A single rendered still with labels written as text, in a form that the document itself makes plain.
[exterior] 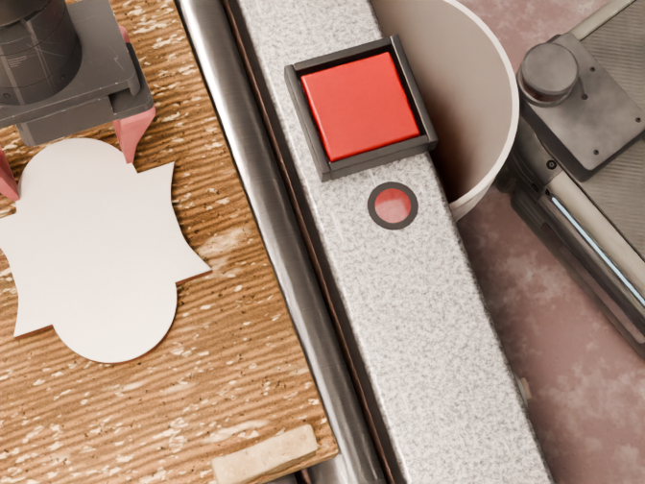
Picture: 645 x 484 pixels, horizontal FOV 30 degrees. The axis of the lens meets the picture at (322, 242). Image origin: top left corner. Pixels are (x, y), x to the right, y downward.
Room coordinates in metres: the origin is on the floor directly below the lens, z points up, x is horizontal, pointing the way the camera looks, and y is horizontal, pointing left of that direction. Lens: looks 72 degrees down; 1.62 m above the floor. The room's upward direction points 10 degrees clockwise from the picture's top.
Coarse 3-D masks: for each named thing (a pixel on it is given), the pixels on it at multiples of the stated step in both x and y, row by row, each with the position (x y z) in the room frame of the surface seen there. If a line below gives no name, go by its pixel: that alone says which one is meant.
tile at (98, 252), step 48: (96, 144) 0.25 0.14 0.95; (48, 192) 0.21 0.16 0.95; (96, 192) 0.22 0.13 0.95; (144, 192) 0.22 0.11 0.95; (0, 240) 0.18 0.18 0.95; (48, 240) 0.18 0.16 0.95; (96, 240) 0.19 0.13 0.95; (144, 240) 0.19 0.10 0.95; (48, 288) 0.16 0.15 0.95; (96, 288) 0.16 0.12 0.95; (144, 288) 0.17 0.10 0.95; (96, 336) 0.13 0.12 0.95; (144, 336) 0.14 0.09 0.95
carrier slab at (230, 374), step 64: (128, 0) 0.35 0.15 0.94; (192, 64) 0.31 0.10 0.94; (192, 128) 0.27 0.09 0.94; (192, 192) 0.23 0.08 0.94; (0, 256) 0.17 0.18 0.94; (256, 256) 0.20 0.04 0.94; (0, 320) 0.14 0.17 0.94; (192, 320) 0.16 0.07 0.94; (256, 320) 0.16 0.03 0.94; (0, 384) 0.10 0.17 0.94; (64, 384) 0.11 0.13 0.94; (128, 384) 0.11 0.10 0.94; (192, 384) 0.12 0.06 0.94; (256, 384) 0.13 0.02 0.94; (0, 448) 0.07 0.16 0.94; (64, 448) 0.07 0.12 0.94; (128, 448) 0.08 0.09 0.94; (192, 448) 0.08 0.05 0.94; (320, 448) 0.09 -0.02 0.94
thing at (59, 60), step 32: (64, 0) 0.27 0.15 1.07; (96, 0) 0.30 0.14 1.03; (0, 32) 0.24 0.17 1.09; (32, 32) 0.25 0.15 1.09; (64, 32) 0.26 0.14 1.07; (96, 32) 0.28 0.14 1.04; (0, 64) 0.23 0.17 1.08; (32, 64) 0.24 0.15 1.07; (64, 64) 0.25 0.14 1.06; (96, 64) 0.26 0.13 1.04; (128, 64) 0.26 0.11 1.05; (0, 96) 0.23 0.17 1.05; (32, 96) 0.23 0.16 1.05; (64, 96) 0.23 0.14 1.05; (96, 96) 0.24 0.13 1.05; (0, 128) 0.21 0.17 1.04
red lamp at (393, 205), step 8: (384, 192) 0.26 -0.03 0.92; (392, 192) 0.26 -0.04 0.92; (400, 192) 0.26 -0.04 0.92; (376, 200) 0.25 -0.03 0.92; (384, 200) 0.26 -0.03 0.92; (392, 200) 0.26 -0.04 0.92; (400, 200) 0.26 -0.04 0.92; (408, 200) 0.26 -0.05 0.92; (376, 208) 0.25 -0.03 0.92; (384, 208) 0.25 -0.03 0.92; (392, 208) 0.25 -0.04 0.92; (400, 208) 0.25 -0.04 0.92; (408, 208) 0.25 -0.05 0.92; (384, 216) 0.25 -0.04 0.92; (392, 216) 0.25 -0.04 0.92; (400, 216) 0.25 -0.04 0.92
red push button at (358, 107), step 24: (336, 72) 0.33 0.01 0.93; (360, 72) 0.33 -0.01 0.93; (384, 72) 0.33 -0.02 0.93; (312, 96) 0.31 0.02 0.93; (336, 96) 0.31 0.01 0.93; (360, 96) 0.32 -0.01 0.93; (384, 96) 0.32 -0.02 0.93; (336, 120) 0.30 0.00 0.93; (360, 120) 0.30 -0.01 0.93; (384, 120) 0.30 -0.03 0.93; (408, 120) 0.31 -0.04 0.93; (336, 144) 0.28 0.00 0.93; (360, 144) 0.28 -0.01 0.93; (384, 144) 0.29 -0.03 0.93
